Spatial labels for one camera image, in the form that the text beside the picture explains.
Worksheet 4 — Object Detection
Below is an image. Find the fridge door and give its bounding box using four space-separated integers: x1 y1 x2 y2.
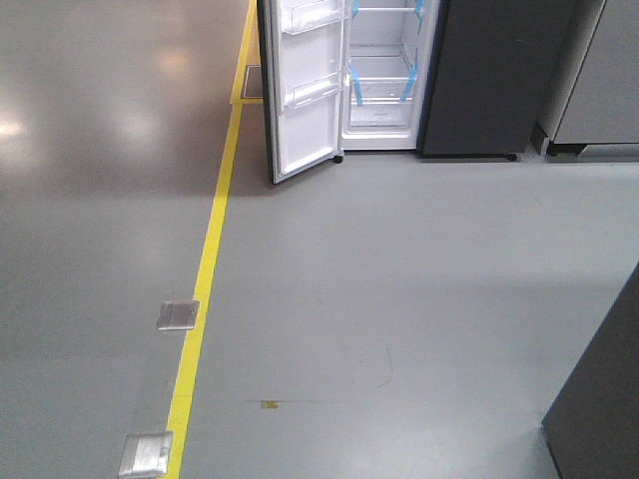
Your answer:
257 1 350 185

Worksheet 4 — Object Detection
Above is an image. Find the dark grey fridge body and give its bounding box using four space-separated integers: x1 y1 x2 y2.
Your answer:
338 0 583 162

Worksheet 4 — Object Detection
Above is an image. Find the clear middle door bin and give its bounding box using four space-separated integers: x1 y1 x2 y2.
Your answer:
284 70 343 110

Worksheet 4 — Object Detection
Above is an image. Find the clear door bin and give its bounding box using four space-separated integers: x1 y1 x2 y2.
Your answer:
284 70 343 110
280 0 348 35

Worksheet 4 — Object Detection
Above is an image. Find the metal floor socket cover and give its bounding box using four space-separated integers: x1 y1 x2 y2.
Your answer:
117 431 174 478
156 299 200 331

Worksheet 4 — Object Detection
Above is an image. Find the left blue tape strip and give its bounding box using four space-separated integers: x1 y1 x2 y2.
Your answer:
348 63 363 108

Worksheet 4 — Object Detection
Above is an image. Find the blue tape strip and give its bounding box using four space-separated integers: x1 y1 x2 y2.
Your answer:
399 50 422 103
348 63 363 108

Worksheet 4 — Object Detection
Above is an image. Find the grey floor sign sticker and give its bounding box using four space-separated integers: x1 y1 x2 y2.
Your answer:
241 65 263 100

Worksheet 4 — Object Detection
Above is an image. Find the clear upper door bin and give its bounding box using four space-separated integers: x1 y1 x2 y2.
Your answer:
280 0 348 35

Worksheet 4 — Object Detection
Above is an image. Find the white cabinet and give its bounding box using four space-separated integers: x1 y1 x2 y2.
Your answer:
531 0 638 163

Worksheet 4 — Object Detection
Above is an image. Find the grey kitchen island cabinet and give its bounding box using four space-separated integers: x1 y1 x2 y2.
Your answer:
542 270 638 478

